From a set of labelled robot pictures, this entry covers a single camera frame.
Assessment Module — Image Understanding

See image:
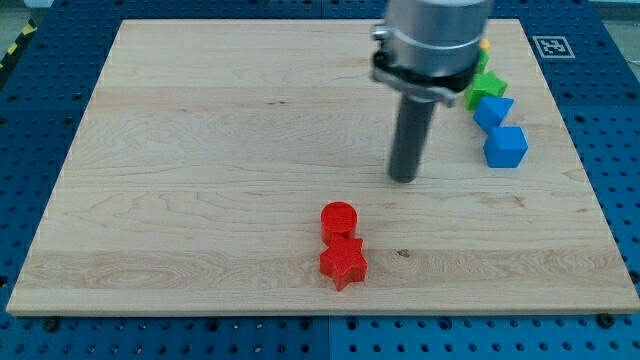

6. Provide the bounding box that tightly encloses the white fiducial marker tag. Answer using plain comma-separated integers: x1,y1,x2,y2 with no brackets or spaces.
533,35,575,59

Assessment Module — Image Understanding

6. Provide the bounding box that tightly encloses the blue cube block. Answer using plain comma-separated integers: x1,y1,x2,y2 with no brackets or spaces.
483,126,528,168

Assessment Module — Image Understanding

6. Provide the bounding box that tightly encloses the green block behind arm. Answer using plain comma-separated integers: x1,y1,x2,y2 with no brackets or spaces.
475,49,490,74

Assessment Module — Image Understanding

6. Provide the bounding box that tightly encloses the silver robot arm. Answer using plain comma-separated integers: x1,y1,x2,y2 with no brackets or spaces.
371,0,493,107

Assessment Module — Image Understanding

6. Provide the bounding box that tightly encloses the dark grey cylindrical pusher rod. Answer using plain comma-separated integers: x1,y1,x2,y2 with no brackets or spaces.
388,95,435,183

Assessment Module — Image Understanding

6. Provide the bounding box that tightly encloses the red cylinder block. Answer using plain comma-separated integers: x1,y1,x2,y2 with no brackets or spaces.
320,201,358,245

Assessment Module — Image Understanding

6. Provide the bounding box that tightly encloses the red star block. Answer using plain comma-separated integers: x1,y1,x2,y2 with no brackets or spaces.
319,234,368,291

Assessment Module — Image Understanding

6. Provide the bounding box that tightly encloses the yellow block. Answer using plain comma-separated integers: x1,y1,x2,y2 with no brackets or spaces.
479,37,491,52

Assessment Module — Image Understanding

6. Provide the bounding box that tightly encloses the light wooden board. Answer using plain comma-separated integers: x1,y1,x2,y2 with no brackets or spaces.
7,20,639,316

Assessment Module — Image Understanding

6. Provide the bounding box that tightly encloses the green star block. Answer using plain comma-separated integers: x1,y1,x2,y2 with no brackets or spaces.
464,71,508,110

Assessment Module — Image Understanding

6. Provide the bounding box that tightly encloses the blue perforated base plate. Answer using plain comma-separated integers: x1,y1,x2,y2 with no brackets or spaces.
1,1,639,359

